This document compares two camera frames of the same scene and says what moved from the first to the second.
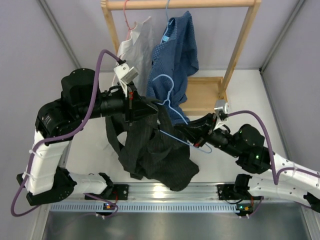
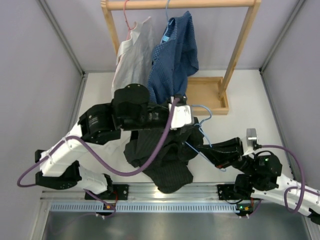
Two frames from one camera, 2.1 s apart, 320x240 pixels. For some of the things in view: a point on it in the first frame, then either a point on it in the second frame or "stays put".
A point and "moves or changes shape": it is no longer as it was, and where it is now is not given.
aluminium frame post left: (46, 9) stays put
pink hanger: (129, 28) stays put
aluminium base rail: (196, 192) stays put
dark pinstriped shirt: (154, 147) moves or changes shape
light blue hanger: (169, 102) to (206, 138)
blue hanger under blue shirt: (166, 10) stays put
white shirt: (136, 50) stays put
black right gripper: (192, 131) to (225, 153)
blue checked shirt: (175, 56) stays put
